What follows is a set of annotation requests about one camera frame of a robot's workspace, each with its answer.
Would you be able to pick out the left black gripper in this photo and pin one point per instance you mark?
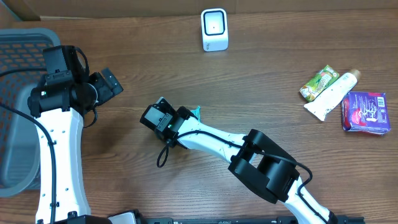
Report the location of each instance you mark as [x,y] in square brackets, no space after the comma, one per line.
[109,83]

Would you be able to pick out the white barcode scanner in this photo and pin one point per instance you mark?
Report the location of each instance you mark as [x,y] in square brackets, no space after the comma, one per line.
[214,30]

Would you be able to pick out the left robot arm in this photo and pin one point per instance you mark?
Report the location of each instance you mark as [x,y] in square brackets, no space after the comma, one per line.
[58,105]

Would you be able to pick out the grey plastic mesh basket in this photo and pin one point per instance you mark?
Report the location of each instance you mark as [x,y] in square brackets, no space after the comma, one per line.
[22,65]

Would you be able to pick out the white tube gold cap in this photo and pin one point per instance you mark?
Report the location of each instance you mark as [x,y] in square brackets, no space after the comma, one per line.
[327,100]

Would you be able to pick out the green drink carton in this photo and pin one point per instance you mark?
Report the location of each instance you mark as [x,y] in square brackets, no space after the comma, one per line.
[322,80]

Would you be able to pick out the purple snack package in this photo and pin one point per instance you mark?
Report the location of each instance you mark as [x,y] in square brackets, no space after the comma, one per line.
[365,112]

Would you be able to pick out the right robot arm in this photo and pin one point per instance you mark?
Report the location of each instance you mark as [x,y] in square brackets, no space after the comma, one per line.
[254,159]

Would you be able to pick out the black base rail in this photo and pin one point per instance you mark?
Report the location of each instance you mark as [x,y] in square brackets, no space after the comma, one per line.
[134,216]

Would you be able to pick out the teal snack pouch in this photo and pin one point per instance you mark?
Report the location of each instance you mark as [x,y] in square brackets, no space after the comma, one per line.
[197,113]

